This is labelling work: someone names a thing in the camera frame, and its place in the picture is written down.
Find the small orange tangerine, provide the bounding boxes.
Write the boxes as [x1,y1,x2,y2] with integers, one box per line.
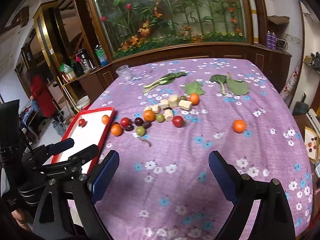
[111,124,123,137]

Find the small orange fruit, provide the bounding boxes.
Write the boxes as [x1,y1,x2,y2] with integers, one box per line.
[101,115,110,125]

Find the orange tangerine cluster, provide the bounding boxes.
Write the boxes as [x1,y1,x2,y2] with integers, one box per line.
[143,110,156,122]

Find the large pale sugarcane chunk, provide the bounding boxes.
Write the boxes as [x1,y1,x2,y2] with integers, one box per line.
[178,100,193,111]
[168,95,180,108]

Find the hand holding left gripper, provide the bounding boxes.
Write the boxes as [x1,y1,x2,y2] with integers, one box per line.
[11,209,31,232]

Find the red white tray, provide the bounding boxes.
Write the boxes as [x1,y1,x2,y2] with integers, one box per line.
[52,107,116,163]

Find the white plastic bucket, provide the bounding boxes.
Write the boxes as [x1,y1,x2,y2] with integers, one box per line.
[76,95,91,111]

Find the red cherry tomato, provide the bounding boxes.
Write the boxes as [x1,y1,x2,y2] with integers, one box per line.
[120,117,131,128]

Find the dark red jujube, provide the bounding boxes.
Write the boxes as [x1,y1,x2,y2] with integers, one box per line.
[134,118,144,126]

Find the dark jujube lower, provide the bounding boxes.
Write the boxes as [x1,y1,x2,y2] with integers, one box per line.
[142,121,152,129]

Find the small sugarcane chunk far left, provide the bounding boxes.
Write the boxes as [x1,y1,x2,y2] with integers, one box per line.
[144,106,152,111]

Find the purple floral tablecloth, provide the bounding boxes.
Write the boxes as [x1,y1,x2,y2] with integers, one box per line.
[92,59,313,239]

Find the orange tangerine by leaf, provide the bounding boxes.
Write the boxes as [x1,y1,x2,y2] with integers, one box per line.
[189,93,200,105]

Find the steel thermos flask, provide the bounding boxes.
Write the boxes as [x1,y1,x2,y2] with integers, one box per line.
[77,48,94,73]

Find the green grape left cluster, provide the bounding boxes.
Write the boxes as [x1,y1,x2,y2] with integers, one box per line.
[156,113,165,122]

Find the large green leaf right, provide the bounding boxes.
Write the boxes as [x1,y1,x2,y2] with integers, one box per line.
[226,73,249,96]

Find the small pale sugarcane chunk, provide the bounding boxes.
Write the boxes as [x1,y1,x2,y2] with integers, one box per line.
[151,104,161,114]

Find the large pale sugarcane chunk upright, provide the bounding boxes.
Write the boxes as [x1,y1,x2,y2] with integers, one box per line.
[168,95,180,108]

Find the green leaf centre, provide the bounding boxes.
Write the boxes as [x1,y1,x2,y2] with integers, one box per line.
[184,81,205,95]

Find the pale sugarcane chunk middle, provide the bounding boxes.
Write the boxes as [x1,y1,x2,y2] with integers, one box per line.
[160,99,169,109]

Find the clear plastic cup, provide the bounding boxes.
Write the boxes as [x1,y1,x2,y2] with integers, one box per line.
[116,64,131,82]

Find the small bok choy leaf right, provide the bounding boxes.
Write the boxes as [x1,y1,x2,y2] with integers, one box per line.
[210,74,227,95]

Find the green label water bottle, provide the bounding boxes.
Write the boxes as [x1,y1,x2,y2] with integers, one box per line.
[95,45,108,66]

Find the bok choy stalk left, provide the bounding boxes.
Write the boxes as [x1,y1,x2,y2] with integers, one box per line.
[143,72,187,93]

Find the purple bottles on shelf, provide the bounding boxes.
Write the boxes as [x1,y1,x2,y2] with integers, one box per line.
[266,31,277,50]

